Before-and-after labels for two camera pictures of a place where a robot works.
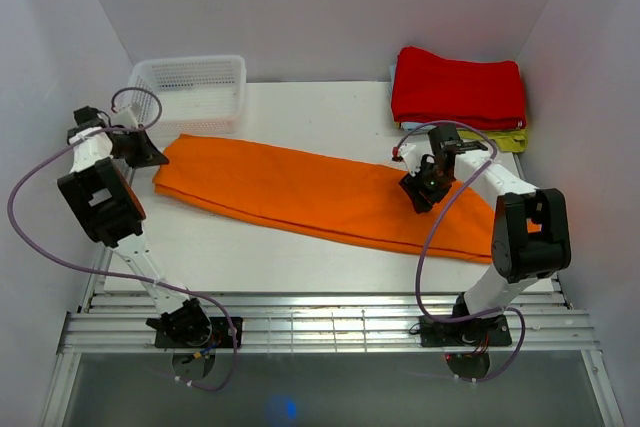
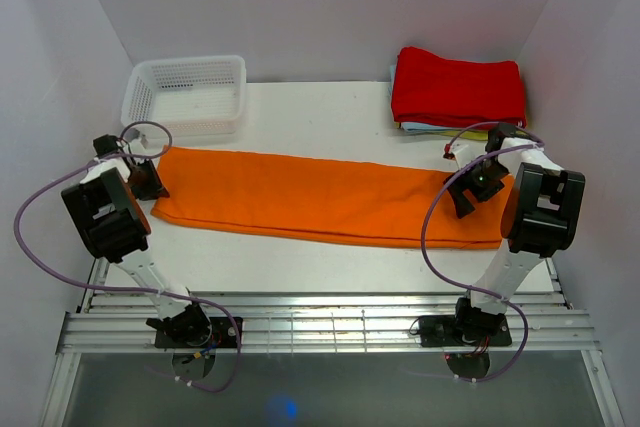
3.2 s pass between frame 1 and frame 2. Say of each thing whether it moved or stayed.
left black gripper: moved
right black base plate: stayed
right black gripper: moved
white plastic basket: stayed
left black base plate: stayed
